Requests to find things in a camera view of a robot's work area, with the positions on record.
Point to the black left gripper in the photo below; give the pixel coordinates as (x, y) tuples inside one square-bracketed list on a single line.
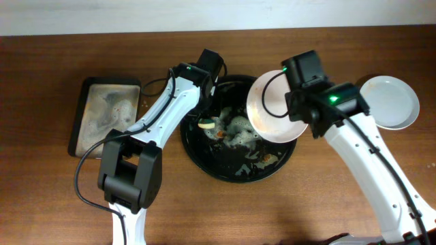
[(207, 103)]

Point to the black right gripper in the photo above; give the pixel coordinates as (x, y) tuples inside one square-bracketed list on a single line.
[(296, 111)]

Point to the yellow green sponge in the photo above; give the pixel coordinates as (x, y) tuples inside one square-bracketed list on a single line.
[(206, 123)]

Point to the pink white plate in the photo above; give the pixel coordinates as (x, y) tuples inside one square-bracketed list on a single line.
[(266, 109)]

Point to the pale blue plate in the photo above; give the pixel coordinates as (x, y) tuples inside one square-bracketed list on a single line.
[(393, 104)]

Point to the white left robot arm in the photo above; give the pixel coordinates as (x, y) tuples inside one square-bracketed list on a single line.
[(130, 172)]

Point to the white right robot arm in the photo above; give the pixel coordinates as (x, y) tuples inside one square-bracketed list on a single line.
[(341, 116)]

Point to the round black tray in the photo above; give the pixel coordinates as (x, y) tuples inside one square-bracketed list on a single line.
[(232, 151)]

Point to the black rectangular soap tray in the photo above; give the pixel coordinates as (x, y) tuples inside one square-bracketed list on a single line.
[(104, 104)]

